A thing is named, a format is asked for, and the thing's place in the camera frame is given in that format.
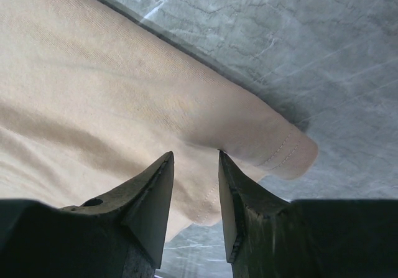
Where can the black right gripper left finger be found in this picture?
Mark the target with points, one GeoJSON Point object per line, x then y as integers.
{"type": "Point", "coordinates": [120, 233]}

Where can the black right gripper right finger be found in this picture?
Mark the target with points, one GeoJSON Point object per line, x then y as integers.
{"type": "Point", "coordinates": [266, 236]}

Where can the beige t-shirt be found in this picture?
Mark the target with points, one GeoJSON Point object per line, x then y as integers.
{"type": "Point", "coordinates": [89, 100]}

